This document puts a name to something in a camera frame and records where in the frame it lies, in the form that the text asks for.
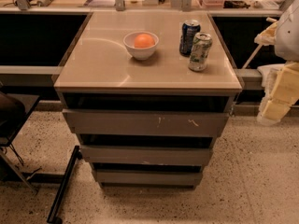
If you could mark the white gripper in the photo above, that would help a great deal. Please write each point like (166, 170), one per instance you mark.
(288, 36)

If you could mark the grey drawer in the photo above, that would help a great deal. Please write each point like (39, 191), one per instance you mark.
(149, 123)
(146, 178)
(146, 155)

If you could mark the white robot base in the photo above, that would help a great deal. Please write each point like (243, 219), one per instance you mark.
(268, 73)

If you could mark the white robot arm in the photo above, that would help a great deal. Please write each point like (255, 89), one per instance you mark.
(287, 35)

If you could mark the grey drawer cabinet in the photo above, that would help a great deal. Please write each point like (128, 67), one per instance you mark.
(100, 74)

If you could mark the grey bottom drawer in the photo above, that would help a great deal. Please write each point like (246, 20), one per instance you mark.
(146, 178)

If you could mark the grey top drawer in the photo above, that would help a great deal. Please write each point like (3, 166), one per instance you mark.
(149, 123)

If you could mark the white stick with tip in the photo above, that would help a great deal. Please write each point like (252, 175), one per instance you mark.
(253, 54)

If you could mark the green white soda can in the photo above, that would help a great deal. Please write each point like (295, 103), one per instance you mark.
(202, 42)

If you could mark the dark blue soda can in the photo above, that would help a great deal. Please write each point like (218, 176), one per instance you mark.
(189, 29)

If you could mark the orange fruit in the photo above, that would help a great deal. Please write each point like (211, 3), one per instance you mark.
(144, 41)

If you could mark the white ceramic bowl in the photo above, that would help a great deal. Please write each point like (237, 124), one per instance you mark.
(139, 54)

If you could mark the black cart leg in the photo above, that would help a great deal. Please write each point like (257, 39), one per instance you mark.
(53, 215)

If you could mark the dark chair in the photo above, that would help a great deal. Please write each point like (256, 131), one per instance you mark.
(15, 109)

